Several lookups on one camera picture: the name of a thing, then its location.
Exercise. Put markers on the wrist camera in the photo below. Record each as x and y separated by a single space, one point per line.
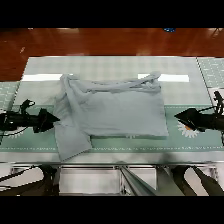
26 105
218 100

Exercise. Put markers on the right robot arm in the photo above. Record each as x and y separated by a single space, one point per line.
213 122

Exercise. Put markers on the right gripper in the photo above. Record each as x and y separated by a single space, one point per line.
193 119

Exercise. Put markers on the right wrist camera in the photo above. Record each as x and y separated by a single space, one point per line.
218 100

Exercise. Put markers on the silver frame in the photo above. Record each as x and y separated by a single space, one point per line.
140 180

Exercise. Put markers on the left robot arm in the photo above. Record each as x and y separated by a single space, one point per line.
15 120

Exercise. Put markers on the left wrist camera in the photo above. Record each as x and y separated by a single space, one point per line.
26 105

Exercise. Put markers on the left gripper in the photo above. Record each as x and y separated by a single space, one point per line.
41 120

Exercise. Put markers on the grey T-shirt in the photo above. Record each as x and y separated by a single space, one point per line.
116 110

